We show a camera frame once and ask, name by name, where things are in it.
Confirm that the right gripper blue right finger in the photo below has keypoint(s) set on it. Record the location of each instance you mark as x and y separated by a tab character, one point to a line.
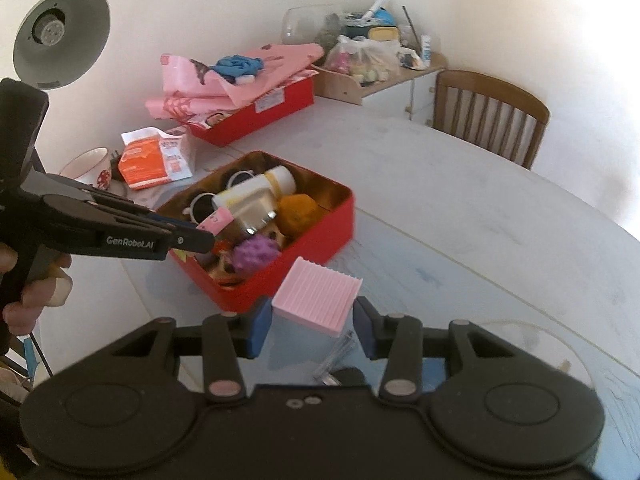
397	339

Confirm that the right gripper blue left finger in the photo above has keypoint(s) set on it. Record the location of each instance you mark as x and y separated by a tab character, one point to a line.
226	338

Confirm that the pink ribbed square block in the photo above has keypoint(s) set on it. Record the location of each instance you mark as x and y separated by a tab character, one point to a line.
317	297

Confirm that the small pink tag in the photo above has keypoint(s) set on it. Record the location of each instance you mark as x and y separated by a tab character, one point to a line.
217	221

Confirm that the red tin box with objects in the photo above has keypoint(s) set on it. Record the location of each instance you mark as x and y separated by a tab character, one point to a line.
319	244

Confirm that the person's left hand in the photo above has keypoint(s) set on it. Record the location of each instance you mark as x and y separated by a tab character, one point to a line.
52	291

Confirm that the white red patterned bowl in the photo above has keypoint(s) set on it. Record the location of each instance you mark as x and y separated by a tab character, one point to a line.
91	168

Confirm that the purple spiky ball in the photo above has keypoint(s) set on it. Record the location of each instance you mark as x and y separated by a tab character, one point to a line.
254	254

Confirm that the orange tissue packet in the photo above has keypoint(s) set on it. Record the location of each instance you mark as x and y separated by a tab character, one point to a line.
154	157

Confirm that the black white mug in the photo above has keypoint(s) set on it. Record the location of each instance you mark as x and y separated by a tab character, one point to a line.
201	207

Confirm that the white yellow bottle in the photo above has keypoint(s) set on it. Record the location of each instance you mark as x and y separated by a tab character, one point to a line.
278	181

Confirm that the orange fuzzy ball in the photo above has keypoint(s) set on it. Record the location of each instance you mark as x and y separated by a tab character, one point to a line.
297	214

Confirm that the grey desk lamp head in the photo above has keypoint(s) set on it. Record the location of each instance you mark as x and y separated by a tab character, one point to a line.
59	41

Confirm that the pink printed cloth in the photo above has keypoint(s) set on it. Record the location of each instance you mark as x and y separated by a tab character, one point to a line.
192	88

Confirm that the brown wooden chair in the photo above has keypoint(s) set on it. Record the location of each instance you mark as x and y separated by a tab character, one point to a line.
490	113

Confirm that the blue crumpled cloth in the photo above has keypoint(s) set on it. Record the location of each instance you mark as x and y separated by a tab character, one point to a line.
235	67

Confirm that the white wooden sideboard cabinet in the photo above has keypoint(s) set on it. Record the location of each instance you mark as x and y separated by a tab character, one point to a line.
411	95

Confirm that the red box with pink cloth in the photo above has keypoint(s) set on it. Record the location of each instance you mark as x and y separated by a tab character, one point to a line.
223	128

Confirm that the clear plastic bag of items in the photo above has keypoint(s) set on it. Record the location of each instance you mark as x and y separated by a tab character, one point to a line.
367	61

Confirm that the clear glass bowl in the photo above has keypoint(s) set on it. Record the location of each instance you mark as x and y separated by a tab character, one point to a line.
313	25

